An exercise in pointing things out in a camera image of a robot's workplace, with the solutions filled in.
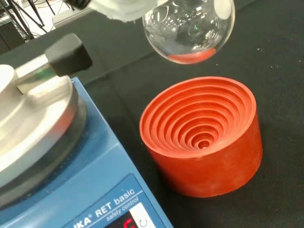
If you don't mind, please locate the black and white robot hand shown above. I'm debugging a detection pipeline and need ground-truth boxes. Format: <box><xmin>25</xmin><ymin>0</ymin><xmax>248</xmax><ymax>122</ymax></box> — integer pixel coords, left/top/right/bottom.
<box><xmin>65</xmin><ymin>0</ymin><xmax>164</xmax><ymax>24</ymax></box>

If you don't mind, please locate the blue heater with steel plate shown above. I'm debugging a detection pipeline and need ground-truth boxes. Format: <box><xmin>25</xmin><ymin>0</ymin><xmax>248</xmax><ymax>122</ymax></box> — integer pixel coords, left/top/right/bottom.
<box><xmin>0</xmin><ymin>33</ymin><xmax>174</xmax><ymax>228</ymax></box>

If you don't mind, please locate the black tripod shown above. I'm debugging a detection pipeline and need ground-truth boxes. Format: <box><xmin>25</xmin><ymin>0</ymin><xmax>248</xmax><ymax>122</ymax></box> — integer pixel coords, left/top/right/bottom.
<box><xmin>0</xmin><ymin>0</ymin><xmax>56</xmax><ymax>40</ymax></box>

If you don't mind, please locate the black bench cloth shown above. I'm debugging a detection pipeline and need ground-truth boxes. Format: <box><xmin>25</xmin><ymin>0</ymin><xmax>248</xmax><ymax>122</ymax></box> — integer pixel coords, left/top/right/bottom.
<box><xmin>0</xmin><ymin>0</ymin><xmax>304</xmax><ymax>228</ymax></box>

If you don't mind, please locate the red ribbed rubber flask ring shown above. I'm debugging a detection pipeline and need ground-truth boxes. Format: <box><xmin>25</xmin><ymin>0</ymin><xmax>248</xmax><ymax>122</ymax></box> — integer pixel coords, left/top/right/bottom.
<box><xmin>139</xmin><ymin>76</ymin><xmax>264</xmax><ymax>198</ymax></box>

